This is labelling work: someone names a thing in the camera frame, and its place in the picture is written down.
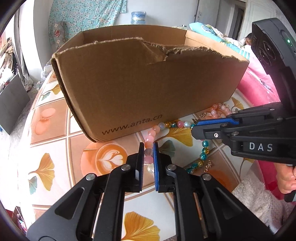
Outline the pink bead bracelet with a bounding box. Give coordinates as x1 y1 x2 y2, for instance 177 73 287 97
210 102 233 119

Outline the gold earring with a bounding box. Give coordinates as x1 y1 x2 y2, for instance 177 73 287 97
204 160 213 172

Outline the pink and teal bead necklace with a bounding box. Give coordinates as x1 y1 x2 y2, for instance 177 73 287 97
143 119 211 176

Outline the person's right hand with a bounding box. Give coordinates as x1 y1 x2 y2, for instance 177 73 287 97
274 163 296 194

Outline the pink floral blanket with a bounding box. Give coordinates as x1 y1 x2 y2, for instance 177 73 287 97
238 56 284 200

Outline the patterned tablecloth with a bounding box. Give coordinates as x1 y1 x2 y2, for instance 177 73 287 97
18 72 254 240

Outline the light blue folded bedding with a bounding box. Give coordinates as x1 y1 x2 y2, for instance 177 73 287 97
189 22 255 60

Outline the brown cardboard box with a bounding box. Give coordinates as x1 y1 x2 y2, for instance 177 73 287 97
51 25 249 142

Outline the blue water jug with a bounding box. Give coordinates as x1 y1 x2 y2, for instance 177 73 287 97
130 11 147 25

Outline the dark grey cabinet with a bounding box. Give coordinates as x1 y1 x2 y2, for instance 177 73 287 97
0 75 30 135

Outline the teal floral hanging cloth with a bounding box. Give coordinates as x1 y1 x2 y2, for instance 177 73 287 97
48 0 127 45

